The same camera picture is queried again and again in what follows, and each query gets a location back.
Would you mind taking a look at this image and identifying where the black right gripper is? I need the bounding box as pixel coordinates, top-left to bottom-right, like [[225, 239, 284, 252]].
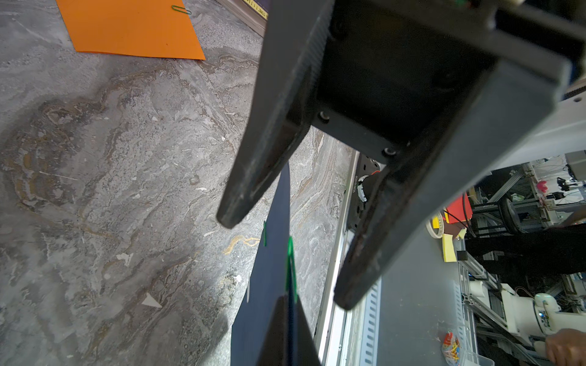
[[315, 1, 585, 294]]

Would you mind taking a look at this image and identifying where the masking tape roll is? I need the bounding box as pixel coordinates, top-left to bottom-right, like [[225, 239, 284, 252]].
[[426, 212, 445, 239]]

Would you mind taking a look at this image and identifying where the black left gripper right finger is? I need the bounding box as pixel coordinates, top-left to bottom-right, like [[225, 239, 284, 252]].
[[292, 300, 320, 366]]

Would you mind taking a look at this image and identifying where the orange paper document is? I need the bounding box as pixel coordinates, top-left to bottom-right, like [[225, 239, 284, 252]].
[[56, 0, 205, 60]]

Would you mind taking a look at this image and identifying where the aluminium front rail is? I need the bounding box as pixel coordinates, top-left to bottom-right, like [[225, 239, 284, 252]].
[[314, 152, 381, 365]]

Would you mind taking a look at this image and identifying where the dark purple book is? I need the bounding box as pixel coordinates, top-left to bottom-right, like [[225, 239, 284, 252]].
[[217, 0, 268, 37]]

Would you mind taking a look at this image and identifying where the green paperclip on orange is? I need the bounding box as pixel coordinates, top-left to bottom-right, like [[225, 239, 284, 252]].
[[171, 5, 192, 15]]

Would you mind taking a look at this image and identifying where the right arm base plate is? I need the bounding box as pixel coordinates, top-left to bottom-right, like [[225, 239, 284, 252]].
[[346, 153, 382, 233]]

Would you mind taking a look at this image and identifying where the green paperclip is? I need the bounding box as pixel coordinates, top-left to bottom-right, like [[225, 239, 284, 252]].
[[285, 236, 298, 303], [261, 221, 267, 247], [171, 5, 192, 15]]

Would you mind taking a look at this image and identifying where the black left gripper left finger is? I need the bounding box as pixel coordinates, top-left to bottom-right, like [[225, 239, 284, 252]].
[[256, 295, 289, 366]]

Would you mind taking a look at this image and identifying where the blue paper document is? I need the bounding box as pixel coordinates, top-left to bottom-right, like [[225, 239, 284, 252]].
[[230, 165, 295, 365]]

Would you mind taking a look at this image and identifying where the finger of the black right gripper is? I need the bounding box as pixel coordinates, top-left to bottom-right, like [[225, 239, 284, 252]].
[[217, 1, 334, 229]]

